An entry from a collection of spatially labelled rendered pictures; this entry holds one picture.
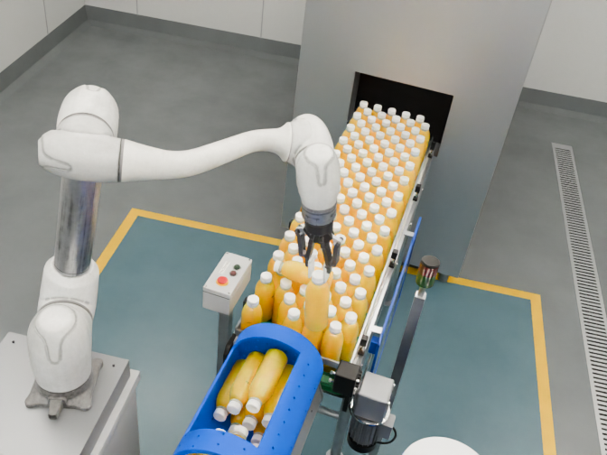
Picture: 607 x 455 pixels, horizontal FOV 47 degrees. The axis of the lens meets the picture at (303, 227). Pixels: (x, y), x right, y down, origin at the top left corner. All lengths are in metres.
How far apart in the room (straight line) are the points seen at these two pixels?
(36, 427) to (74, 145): 0.84
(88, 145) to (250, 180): 3.21
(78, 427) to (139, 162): 0.81
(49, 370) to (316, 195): 0.86
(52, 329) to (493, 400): 2.40
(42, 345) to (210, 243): 2.38
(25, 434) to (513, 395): 2.47
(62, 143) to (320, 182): 0.59
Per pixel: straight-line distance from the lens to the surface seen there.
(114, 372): 2.17
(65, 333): 1.95
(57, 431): 2.07
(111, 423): 2.16
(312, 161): 1.64
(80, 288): 2.06
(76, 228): 1.94
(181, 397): 3.45
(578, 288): 4.56
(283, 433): 1.92
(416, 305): 2.48
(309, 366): 2.06
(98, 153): 1.61
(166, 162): 1.63
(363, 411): 2.50
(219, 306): 2.40
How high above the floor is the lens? 2.75
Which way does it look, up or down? 39 degrees down
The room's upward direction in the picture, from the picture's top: 8 degrees clockwise
